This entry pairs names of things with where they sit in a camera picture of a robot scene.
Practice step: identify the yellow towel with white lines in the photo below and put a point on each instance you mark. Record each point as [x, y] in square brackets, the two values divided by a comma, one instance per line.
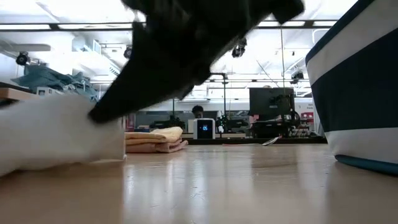
[155, 134]

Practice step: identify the wooden workbench with grey frame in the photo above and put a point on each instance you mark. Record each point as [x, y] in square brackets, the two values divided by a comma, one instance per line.
[15, 93]

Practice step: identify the person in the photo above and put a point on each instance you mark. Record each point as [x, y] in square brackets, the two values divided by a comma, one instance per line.
[197, 111]

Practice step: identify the black monitor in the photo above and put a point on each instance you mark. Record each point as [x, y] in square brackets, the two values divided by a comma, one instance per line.
[270, 101]

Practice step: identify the teal cloth pile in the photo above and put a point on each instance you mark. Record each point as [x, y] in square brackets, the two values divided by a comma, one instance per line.
[56, 81]

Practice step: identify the white device with blue display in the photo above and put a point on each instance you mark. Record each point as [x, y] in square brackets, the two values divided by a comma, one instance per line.
[204, 128]

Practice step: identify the black hanging camera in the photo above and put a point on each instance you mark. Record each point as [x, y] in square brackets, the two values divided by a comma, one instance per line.
[239, 48]

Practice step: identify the black round lamp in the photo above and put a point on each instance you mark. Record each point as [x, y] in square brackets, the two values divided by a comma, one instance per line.
[127, 52]
[22, 58]

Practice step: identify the navy and white fabric basket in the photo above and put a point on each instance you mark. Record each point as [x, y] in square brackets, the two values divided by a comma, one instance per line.
[357, 99]

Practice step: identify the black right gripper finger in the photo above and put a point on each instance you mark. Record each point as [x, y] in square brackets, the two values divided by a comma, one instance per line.
[133, 93]

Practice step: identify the pink towel with white lines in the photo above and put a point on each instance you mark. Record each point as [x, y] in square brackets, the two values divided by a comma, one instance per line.
[155, 147]

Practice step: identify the small white box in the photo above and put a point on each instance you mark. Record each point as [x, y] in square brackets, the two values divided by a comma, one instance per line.
[46, 91]

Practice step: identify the black metal table frame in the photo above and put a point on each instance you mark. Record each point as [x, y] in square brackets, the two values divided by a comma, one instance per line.
[248, 140]

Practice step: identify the white waffle towel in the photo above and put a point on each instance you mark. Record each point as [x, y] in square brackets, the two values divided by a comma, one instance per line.
[46, 133]

